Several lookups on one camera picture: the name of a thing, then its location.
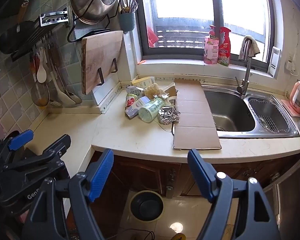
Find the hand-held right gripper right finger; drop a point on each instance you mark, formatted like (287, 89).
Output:
(201, 177)

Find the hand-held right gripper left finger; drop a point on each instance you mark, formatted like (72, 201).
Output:
(101, 175)

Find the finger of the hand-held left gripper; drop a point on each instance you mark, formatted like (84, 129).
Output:
(57, 147)
(20, 140)

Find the dark round waste bin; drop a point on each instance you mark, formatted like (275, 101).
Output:
(146, 206)

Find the green red snack packet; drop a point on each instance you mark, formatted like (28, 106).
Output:
(130, 102)

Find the brown white paper cup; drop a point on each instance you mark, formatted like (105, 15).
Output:
(171, 90)

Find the yellow white toothpaste box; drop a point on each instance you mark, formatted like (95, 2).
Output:
(143, 82)

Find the dark wooden cabinet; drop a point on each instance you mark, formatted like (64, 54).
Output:
(145, 172)

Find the metal skimmer ladle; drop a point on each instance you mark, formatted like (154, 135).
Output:
(40, 95)

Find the white slotted spatula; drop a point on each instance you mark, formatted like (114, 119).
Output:
(58, 97)

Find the steel ladle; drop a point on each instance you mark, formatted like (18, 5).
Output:
(76, 99)

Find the flat cardboard sheet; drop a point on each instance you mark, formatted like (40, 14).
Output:
(192, 120)

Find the yellow object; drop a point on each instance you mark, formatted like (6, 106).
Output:
(178, 237)

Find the white rice spoon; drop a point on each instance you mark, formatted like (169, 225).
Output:
(41, 75)

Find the crumpled silver foil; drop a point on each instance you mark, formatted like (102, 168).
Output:
(168, 115)

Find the stainless steel sink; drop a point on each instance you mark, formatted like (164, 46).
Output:
(227, 107)

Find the white purple carton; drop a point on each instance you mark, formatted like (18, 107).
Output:
(137, 108)

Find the pale green plastic bottle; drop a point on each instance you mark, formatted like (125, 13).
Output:
(150, 110)

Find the silver drink powder pouch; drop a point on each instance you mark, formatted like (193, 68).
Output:
(134, 91)

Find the stainless steel cabinet door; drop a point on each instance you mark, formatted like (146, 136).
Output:
(292, 192)

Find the black frying pan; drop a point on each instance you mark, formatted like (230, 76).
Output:
(12, 38)

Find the wooden cutting board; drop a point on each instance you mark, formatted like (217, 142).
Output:
(100, 55)

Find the steel kitchen faucet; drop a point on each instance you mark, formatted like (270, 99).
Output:
(245, 80)

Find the pink electric kettle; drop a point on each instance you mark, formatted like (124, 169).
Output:
(298, 97)

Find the metal knife rack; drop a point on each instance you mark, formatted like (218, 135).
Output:
(55, 17)

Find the pink pump soap bottle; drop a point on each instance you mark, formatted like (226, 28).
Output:
(211, 50)

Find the red spray bottle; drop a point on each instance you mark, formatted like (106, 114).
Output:
(224, 51)

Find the beige dish cloth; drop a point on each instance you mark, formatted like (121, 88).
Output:
(253, 47)

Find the blue-grey utensil holder cup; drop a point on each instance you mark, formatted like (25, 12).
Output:
(127, 22)

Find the red cloth outside window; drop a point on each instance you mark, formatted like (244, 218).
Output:
(152, 37)

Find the stainless steel pot lid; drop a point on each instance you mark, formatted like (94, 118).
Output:
(90, 2)

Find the bundle of chopsticks and cutlery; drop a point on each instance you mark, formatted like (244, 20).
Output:
(127, 5)

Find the dark framed window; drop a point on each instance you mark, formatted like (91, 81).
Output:
(216, 2)

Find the black wall hook rack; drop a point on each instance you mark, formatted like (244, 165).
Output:
(32, 42)

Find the white plastic wall box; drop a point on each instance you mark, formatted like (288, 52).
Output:
(275, 62)

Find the white wall socket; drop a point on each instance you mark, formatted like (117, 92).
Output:
(289, 66)

